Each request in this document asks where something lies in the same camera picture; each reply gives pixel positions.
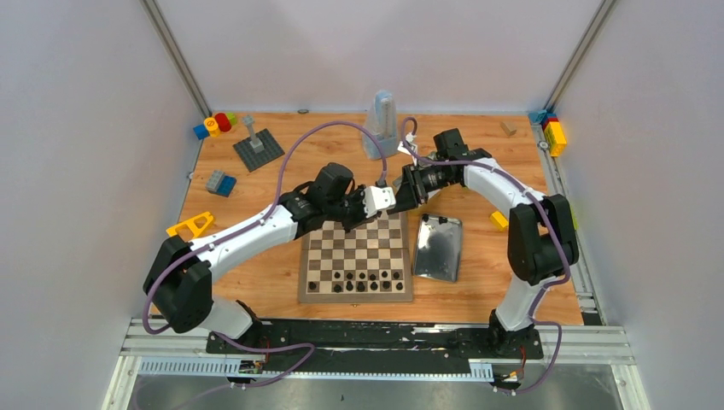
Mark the grey blue lego brick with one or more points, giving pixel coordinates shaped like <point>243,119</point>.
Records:
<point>220,183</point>

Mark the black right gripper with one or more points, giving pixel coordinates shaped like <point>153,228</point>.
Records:
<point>411,191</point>

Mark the small wooden block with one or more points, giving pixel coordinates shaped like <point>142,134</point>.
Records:
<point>508,128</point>

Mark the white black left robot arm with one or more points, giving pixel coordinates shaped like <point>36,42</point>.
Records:
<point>180,281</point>

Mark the wooden chess board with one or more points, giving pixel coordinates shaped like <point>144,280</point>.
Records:
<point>381,245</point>

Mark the blue toy block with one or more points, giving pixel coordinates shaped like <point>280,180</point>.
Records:
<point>201,132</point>

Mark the orange toy block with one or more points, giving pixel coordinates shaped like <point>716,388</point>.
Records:
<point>196,225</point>

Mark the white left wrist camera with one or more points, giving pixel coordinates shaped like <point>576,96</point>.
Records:
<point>377,199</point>

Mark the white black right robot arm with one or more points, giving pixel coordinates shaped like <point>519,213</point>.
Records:
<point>541,246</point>

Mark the red round toy block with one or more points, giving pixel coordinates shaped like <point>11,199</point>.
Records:
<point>223,122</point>

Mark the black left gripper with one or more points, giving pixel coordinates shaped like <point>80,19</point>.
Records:
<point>351,208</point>

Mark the blue metronome in plastic bag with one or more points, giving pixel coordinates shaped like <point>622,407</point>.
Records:
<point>381,123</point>

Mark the stacked colourful blocks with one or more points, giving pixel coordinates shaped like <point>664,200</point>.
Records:
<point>552,130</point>

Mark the yellow round toy block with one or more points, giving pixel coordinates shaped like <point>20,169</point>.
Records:
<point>212,127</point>

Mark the silver tin lid black pieces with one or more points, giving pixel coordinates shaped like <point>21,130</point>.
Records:
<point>439,246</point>

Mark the dark grey lego plate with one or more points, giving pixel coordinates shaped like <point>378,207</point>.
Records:
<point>259,148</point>

